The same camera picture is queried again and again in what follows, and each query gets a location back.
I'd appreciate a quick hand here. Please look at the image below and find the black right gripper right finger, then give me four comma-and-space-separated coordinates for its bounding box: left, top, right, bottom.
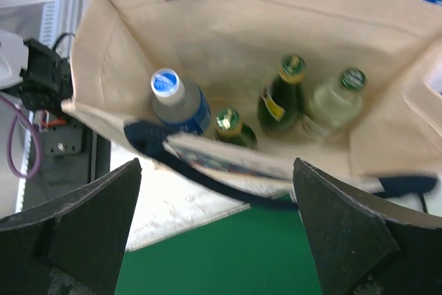
294, 158, 441, 294

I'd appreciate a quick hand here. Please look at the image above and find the green ring binder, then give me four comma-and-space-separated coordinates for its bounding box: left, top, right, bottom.
115, 207, 321, 295

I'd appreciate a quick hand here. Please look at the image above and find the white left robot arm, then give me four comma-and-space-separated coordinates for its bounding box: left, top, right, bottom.
0, 30, 29, 90

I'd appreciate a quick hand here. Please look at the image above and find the clear glass bottle green cap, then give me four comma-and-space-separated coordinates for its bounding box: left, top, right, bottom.
302, 68, 366, 138

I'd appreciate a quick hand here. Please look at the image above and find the beige canvas tote bag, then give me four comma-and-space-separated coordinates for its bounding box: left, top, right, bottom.
62, 0, 441, 209

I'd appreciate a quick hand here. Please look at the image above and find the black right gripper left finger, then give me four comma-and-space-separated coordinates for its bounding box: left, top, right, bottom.
1, 159, 142, 294

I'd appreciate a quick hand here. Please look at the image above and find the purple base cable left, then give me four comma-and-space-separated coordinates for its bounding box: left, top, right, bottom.
0, 94, 44, 180

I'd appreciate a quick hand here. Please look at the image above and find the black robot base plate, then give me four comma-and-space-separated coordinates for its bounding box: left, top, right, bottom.
15, 32, 111, 212

